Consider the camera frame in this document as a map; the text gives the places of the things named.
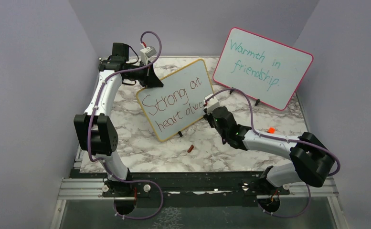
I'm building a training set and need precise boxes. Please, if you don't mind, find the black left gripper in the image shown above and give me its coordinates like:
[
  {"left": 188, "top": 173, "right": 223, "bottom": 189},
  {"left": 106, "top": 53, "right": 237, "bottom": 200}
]
[{"left": 125, "top": 60, "right": 163, "bottom": 88}]

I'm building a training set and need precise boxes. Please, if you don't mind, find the brown marker cap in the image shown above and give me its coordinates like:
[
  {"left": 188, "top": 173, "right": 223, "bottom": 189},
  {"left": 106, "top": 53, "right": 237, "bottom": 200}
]
[{"left": 187, "top": 145, "right": 194, "bottom": 153}]

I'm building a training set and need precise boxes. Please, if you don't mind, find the yellow framed whiteboard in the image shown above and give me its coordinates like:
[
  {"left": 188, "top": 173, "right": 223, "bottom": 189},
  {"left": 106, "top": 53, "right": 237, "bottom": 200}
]
[{"left": 136, "top": 59, "right": 213, "bottom": 142}]

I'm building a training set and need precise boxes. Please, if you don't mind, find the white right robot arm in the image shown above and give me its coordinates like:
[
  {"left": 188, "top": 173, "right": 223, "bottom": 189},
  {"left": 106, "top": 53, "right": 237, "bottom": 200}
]
[{"left": 204, "top": 106, "right": 337, "bottom": 194}]

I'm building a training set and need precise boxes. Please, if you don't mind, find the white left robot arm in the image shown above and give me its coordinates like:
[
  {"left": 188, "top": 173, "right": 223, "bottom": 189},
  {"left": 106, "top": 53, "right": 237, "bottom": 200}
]
[{"left": 74, "top": 42, "right": 164, "bottom": 196}]

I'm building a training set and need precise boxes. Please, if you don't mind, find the pink framed whiteboard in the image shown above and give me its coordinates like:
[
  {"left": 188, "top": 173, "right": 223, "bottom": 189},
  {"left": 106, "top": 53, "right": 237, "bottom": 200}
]
[{"left": 212, "top": 27, "right": 314, "bottom": 110}]

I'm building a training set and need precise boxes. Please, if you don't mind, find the black orange highlighter marker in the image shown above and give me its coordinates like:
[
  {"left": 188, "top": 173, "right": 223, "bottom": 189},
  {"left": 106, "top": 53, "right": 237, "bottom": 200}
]
[{"left": 268, "top": 127, "right": 276, "bottom": 134}]

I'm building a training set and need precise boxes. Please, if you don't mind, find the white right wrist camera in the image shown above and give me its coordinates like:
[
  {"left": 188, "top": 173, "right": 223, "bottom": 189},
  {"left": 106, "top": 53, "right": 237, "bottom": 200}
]
[{"left": 203, "top": 94, "right": 220, "bottom": 115}]

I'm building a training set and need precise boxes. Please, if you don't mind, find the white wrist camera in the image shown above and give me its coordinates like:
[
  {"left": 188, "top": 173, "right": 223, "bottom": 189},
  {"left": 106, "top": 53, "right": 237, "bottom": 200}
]
[
  {"left": 203, "top": 94, "right": 220, "bottom": 115},
  {"left": 140, "top": 46, "right": 157, "bottom": 65}
]

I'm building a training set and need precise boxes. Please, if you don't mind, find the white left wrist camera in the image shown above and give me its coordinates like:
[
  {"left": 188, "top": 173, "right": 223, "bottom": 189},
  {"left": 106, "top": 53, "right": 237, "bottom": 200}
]
[{"left": 140, "top": 46, "right": 157, "bottom": 65}]

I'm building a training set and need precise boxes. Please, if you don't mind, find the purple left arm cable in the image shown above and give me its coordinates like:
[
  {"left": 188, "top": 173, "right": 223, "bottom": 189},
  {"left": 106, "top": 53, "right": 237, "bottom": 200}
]
[{"left": 86, "top": 31, "right": 165, "bottom": 221}]

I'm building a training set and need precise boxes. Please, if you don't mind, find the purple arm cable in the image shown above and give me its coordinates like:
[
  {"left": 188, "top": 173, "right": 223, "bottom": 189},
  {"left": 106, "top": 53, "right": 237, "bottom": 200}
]
[
  {"left": 204, "top": 87, "right": 341, "bottom": 219},
  {"left": 86, "top": 31, "right": 165, "bottom": 221}
]

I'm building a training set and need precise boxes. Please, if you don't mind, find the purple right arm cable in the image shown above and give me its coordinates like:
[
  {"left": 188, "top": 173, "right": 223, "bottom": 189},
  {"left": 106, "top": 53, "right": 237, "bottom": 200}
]
[{"left": 204, "top": 87, "right": 341, "bottom": 219}]

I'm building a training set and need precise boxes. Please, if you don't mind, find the aluminium table frame rail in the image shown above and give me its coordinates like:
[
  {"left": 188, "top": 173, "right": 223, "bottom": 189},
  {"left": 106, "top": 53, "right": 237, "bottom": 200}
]
[{"left": 50, "top": 57, "right": 107, "bottom": 229}]

